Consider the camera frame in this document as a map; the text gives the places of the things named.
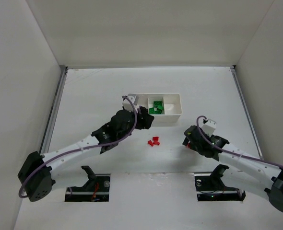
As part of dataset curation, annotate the green lego brick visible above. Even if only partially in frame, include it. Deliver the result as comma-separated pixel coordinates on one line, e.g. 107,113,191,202
148,101,164,115

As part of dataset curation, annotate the red lego pieces cluster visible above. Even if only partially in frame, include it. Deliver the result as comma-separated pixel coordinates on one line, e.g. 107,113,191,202
147,136,160,147

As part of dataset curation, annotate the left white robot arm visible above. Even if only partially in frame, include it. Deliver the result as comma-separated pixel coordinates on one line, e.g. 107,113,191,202
17,106,154,202

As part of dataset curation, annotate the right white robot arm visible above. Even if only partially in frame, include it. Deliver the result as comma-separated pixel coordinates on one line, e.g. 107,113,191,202
183,125,283,213

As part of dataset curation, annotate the white three-compartment tray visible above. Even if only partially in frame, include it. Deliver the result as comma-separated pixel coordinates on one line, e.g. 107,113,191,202
134,93,182,127

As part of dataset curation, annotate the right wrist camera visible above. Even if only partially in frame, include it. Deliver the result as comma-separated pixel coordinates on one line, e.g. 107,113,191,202
201,119,216,137

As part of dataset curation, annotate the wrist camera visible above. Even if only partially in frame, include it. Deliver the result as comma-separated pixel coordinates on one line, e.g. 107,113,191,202
122,93,139,111
201,119,216,137

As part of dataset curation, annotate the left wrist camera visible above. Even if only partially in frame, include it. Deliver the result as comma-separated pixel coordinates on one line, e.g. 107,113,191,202
122,93,139,111

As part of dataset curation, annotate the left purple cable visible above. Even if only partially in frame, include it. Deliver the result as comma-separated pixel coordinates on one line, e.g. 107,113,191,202
18,95,139,198

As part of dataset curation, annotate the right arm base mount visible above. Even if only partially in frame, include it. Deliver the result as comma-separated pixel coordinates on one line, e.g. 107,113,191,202
194,164,246,202

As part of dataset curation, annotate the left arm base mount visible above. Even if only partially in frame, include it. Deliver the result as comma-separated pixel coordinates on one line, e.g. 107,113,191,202
64,166,111,203

